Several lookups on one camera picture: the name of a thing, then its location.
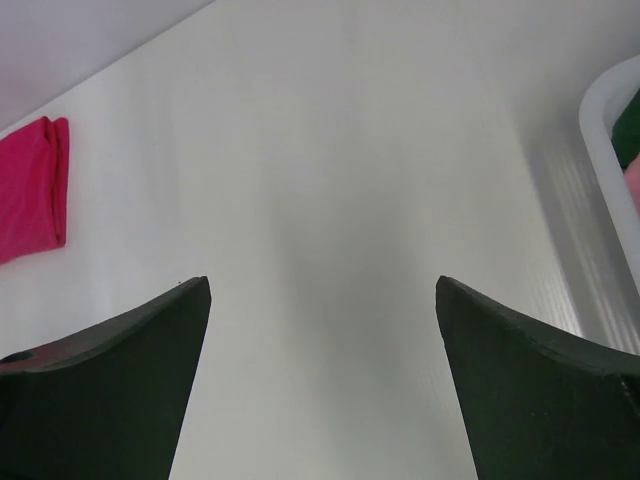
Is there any green t shirt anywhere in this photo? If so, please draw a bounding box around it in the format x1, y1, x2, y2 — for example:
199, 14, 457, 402
611, 99, 639, 170

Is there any pink t shirt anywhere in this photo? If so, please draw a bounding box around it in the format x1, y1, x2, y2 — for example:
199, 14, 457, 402
624, 156, 640, 212

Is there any white plastic laundry bin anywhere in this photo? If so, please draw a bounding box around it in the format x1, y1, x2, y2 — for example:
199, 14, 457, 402
579, 56, 639, 284

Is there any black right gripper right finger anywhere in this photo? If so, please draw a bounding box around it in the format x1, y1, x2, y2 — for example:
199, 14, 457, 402
436, 276, 639, 479

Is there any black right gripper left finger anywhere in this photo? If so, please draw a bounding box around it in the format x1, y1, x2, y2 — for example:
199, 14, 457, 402
1, 277, 211, 479

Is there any folded magenta t shirt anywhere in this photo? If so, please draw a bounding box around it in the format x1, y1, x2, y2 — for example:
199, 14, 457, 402
1, 116, 70, 264

